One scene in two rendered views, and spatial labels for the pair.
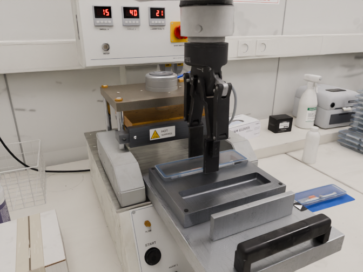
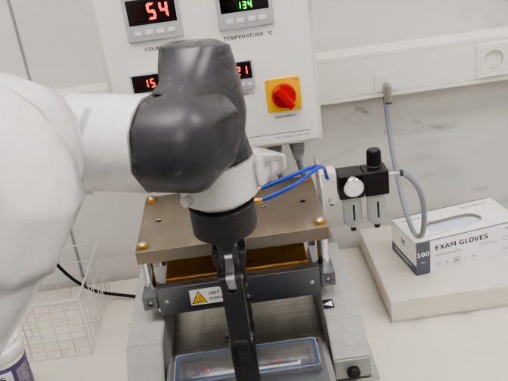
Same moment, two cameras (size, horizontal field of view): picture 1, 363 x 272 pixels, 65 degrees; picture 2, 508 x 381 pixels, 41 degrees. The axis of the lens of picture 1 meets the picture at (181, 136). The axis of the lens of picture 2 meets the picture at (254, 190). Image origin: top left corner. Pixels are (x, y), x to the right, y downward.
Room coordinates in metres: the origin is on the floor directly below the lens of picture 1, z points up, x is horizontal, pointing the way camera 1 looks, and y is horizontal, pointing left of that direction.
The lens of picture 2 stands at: (-0.11, -0.37, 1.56)
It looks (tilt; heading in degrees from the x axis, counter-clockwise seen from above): 25 degrees down; 25
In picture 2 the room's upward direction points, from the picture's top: 8 degrees counter-clockwise
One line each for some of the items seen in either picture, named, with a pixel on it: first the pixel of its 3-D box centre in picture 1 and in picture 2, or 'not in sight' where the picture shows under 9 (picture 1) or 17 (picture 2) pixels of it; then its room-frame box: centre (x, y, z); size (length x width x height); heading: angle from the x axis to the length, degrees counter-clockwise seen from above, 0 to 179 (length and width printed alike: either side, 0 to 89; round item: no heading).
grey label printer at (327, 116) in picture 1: (324, 104); not in sight; (1.40, -0.72, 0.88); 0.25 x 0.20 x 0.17; 19
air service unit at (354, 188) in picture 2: not in sight; (361, 192); (0.91, -0.10, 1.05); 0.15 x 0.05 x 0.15; 115
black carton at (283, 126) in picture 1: (280, 123); not in sight; (1.25, -0.46, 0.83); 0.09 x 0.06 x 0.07; 108
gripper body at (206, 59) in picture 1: (205, 68); (226, 235); (0.51, -0.04, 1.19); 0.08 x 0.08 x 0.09
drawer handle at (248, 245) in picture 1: (285, 242); not in sight; (0.30, -0.14, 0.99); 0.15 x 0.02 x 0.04; 115
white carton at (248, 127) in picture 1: (232, 129); (454, 234); (1.17, -0.22, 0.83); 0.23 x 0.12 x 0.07; 125
